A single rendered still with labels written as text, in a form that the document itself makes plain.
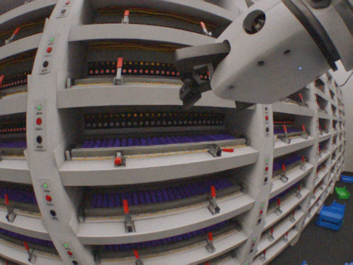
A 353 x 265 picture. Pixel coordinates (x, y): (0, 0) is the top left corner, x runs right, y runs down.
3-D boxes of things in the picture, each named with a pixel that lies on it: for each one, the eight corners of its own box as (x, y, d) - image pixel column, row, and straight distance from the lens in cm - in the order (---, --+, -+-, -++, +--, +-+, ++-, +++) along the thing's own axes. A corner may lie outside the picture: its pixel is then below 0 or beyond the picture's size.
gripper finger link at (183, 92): (184, 82, 13) (164, 110, 18) (216, 85, 14) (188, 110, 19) (179, 54, 14) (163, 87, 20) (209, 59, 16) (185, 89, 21)
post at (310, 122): (297, 241, 162) (299, 36, 147) (292, 246, 155) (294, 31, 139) (281, 233, 167) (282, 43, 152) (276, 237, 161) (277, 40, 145)
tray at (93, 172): (256, 162, 57) (262, 138, 53) (63, 185, 42) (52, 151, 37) (225, 142, 69) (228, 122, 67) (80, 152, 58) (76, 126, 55)
